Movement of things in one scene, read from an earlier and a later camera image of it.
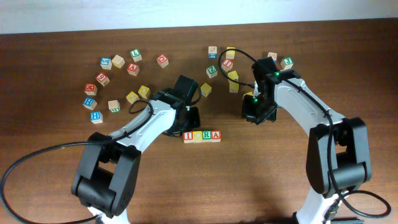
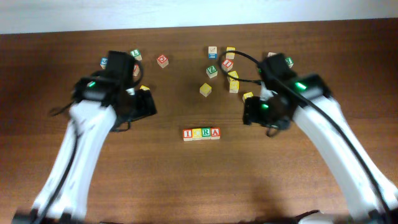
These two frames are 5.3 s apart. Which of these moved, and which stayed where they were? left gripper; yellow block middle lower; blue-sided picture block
Moved: left gripper
Stayed: yellow block middle lower; blue-sided picture block
